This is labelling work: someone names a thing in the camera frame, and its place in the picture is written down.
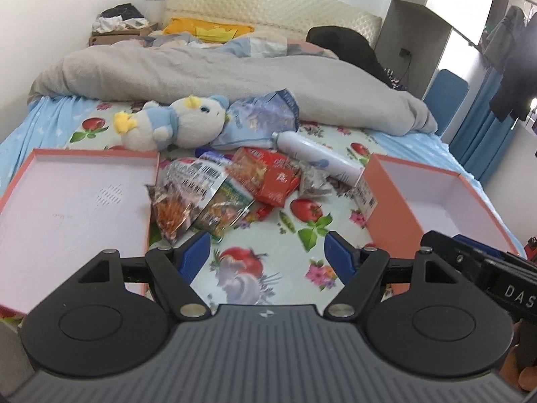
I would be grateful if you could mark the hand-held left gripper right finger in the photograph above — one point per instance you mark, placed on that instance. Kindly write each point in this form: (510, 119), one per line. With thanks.
(339, 256)

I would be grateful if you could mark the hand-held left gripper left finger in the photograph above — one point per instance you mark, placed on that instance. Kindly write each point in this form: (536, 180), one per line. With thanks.
(195, 254)

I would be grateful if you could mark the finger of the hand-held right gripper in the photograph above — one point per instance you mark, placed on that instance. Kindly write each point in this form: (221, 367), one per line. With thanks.
(461, 257)
(474, 242)

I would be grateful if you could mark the green snack packet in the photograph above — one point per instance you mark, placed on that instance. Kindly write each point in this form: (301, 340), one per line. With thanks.
(222, 212)

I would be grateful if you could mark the pink cardboard box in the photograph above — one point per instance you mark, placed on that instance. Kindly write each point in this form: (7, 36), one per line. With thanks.
(432, 201)

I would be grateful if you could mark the red sausage stick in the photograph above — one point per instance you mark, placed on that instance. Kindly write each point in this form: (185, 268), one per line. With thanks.
(264, 212)

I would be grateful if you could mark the red snack packet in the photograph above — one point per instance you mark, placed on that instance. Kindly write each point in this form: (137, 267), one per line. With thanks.
(275, 184)

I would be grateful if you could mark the orange snack packet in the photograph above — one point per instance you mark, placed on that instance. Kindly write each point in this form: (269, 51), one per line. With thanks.
(247, 170)

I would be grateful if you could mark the person's right hand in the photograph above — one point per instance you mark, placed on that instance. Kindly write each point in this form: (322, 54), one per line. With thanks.
(514, 369)

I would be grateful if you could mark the red suitcase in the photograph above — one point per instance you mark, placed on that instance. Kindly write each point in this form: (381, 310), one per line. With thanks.
(532, 247)

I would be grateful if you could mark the floral bed sheet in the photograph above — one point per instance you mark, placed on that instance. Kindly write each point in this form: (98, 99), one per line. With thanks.
(285, 235)

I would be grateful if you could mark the blue curtain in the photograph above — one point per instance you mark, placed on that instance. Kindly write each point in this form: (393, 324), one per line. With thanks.
(482, 134)

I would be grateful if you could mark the white spray bottle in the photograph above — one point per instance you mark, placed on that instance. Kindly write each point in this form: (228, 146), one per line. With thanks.
(310, 151)

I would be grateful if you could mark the blue star bed sheet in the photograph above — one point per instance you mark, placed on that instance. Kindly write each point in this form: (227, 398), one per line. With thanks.
(419, 147)

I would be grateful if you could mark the duck plush toy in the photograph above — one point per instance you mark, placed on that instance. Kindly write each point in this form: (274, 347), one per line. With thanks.
(193, 117)

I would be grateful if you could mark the pink box lid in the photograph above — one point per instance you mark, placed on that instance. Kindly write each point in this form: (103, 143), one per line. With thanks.
(63, 210)

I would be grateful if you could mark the blue chair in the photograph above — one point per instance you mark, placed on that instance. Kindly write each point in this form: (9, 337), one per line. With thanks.
(447, 96)

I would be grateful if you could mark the pale blue crinkled bag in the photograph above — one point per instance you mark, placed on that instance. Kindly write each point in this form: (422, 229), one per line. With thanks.
(256, 117)

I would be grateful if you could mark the black hanging coat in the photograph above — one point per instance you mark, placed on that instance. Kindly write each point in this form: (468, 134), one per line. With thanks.
(512, 92)

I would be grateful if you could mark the grey duvet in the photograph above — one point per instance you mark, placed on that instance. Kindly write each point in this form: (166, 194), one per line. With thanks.
(209, 71)

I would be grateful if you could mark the black clothing pile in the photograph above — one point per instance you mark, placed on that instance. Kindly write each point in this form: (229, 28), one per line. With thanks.
(344, 46)

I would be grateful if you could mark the grey hanging jacket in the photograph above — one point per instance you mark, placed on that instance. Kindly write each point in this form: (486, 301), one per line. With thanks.
(505, 29)

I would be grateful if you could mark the patchwork quilt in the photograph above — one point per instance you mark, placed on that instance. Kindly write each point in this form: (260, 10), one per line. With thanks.
(268, 46)

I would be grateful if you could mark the grey cabinet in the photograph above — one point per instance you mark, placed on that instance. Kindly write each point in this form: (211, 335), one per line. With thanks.
(411, 29)

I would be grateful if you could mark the yellow pillow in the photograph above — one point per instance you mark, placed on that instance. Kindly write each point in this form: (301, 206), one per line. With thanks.
(184, 27)

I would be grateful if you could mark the pile of clothes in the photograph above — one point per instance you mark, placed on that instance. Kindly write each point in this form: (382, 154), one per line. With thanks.
(121, 14)

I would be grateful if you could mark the cream quilted headboard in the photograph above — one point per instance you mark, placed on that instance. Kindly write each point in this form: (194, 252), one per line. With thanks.
(272, 0)

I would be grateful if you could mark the black wall outlet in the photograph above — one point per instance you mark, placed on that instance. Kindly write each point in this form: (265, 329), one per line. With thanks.
(405, 52)

